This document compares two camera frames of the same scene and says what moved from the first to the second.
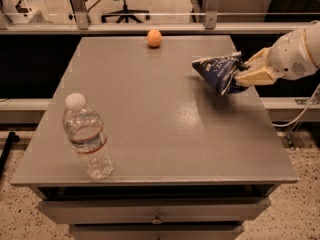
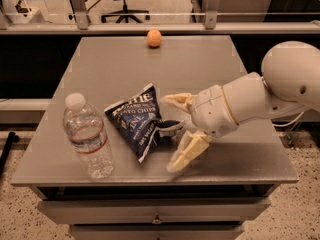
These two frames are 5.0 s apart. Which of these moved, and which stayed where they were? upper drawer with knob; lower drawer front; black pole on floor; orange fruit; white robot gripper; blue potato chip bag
Moved: blue potato chip bag; white robot gripper
Stayed: upper drawer with knob; black pole on floor; orange fruit; lower drawer front
